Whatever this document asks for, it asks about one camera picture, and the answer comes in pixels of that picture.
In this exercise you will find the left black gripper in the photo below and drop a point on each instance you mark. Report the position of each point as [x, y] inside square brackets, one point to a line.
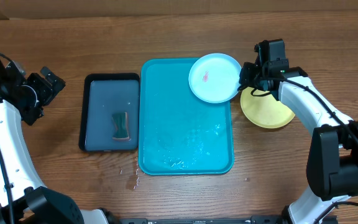
[36, 80]

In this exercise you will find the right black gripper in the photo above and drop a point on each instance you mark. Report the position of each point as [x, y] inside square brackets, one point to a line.
[247, 74]

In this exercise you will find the yellow plate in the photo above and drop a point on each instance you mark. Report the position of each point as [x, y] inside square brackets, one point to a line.
[265, 111]

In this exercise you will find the light blue plate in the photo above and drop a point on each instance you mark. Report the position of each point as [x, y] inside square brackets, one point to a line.
[214, 78]

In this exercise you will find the green sponge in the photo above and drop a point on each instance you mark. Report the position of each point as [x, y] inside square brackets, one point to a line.
[121, 126]

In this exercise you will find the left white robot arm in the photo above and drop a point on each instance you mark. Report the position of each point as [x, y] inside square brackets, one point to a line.
[23, 196]

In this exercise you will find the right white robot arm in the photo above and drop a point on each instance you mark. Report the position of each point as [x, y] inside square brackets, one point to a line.
[332, 167]

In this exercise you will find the black water tray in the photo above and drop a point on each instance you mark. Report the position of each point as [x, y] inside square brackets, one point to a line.
[105, 94]

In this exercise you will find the teal plastic tray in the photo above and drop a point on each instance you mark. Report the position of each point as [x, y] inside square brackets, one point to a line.
[179, 134]

